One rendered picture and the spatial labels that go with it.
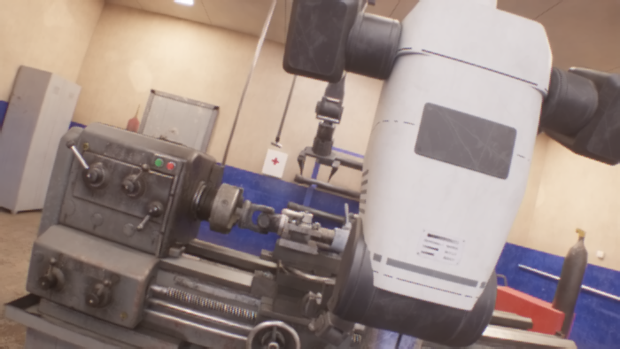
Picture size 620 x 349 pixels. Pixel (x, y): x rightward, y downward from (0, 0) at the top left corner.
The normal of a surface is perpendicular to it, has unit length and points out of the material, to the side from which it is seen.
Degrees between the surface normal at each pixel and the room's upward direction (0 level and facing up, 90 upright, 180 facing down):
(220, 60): 90
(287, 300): 90
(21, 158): 90
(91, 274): 90
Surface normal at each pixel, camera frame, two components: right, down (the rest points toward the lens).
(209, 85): 0.07, -0.01
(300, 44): -0.21, 0.44
